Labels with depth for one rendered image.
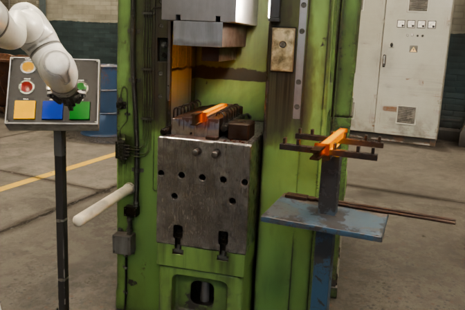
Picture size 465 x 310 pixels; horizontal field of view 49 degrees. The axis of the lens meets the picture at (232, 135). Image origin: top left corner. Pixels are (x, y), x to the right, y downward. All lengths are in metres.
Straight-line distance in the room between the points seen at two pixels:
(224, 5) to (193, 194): 0.74
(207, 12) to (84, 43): 8.17
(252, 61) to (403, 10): 4.81
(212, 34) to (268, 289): 1.12
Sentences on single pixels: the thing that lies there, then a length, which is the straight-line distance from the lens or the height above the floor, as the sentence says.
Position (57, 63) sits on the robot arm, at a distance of 1.54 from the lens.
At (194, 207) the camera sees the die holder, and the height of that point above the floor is 0.64.
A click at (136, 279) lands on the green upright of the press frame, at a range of 2.51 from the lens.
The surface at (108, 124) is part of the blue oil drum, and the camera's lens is 6.56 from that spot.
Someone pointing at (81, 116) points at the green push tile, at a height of 0.99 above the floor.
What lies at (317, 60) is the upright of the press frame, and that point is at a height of 1.23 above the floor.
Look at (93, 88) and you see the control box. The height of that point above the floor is 1.09.
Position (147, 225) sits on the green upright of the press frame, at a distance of 2.38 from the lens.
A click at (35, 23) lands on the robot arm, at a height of 1.32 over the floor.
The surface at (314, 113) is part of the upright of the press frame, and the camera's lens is 2.08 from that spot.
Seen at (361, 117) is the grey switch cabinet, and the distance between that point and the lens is 7.20.
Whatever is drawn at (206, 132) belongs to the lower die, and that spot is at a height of 0.93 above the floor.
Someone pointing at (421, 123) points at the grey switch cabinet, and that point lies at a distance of 7.12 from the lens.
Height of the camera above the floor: 1.31
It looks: 11 degrees down
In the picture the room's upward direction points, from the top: 2 degrees clockwise
